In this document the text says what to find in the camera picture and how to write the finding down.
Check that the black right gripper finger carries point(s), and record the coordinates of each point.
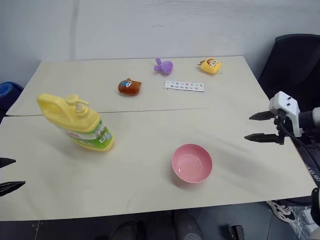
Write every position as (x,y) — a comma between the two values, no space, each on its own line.
(263,116)
(262,138)

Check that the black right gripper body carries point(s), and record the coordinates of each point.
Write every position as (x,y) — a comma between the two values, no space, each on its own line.
(280,117)

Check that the pink plastic bowl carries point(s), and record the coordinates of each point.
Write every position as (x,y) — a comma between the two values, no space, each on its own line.
(192,163)

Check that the dark rounded shape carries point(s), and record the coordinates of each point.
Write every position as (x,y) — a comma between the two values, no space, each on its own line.
(188,226)
(127,231)

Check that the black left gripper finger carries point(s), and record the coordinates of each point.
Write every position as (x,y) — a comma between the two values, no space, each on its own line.
(6,162)
(11,187)

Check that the white letter card strip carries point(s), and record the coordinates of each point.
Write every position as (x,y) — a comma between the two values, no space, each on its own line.
(184,85)

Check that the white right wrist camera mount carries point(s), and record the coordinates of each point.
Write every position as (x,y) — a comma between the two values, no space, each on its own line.
(287,102)

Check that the yellow cartoon plush toy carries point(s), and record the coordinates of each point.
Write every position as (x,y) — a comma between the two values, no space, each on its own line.
(211,66)

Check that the blue container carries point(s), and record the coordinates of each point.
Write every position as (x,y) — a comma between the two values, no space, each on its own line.
(10,95)

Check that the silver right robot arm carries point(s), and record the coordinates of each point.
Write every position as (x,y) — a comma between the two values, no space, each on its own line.
(310,120)

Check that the yellow detergent bottle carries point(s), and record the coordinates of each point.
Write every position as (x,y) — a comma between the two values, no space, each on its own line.
(82,120)

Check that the brown bear plush toy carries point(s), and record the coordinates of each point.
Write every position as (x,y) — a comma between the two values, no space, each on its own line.
(130,87)

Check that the small black box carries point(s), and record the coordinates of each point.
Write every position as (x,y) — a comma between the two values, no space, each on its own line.
(236,232)

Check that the purple plush toy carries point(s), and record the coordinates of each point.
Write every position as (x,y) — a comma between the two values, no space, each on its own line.
(163,67)

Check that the black office chair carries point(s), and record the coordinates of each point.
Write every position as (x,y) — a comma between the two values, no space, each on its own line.
(292,65)

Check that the black and white sneaker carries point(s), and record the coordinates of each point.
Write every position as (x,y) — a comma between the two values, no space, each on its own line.
(282,210)

